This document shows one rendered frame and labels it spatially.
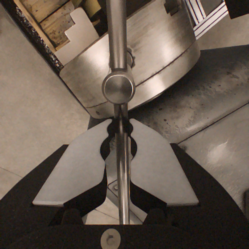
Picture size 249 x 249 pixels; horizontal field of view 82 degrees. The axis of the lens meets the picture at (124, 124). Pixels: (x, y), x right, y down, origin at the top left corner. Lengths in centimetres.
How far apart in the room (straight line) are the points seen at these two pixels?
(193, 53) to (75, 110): 138
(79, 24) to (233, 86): 33
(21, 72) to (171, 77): 149
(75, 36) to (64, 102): 123
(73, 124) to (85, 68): 140
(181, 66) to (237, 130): 17
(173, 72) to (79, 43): 22
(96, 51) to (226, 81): 23
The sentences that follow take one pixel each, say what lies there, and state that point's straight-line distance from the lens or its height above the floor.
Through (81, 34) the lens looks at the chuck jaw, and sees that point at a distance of 38.
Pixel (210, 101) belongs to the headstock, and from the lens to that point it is 31.
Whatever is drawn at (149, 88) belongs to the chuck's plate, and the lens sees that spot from 26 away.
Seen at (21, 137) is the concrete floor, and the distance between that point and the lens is 188.
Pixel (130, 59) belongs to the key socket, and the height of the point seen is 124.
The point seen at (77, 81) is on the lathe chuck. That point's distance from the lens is 29.
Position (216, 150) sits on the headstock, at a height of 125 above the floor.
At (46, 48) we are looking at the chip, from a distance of 94.
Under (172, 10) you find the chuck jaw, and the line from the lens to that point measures 31.
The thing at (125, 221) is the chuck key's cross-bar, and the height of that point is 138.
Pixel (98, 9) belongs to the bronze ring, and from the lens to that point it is 38.
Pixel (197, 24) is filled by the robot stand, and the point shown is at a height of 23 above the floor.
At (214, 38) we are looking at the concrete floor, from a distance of 186.
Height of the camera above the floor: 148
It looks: 65 degrees down
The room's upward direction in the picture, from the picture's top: 160 degrees clockwise
